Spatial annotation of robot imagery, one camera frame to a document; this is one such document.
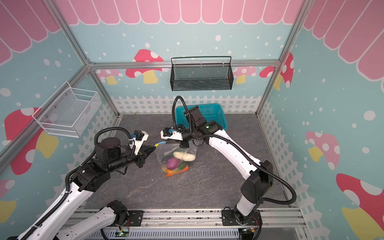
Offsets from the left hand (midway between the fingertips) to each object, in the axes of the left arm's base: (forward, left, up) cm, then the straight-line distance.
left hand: (153, 150), depth 67 cm
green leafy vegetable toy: (+2, -11, -20) cm, 23 cm away
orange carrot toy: (-1, -4, -22) cm, 23 cm away
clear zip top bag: (+6, -2, -11) cm, 13 cm away
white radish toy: (+4, -13, -13) cm, 18 cm away
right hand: (+6, -6, 0) cm, 8 cm away
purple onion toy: (+1, -6, -16) cm, 17 cm away
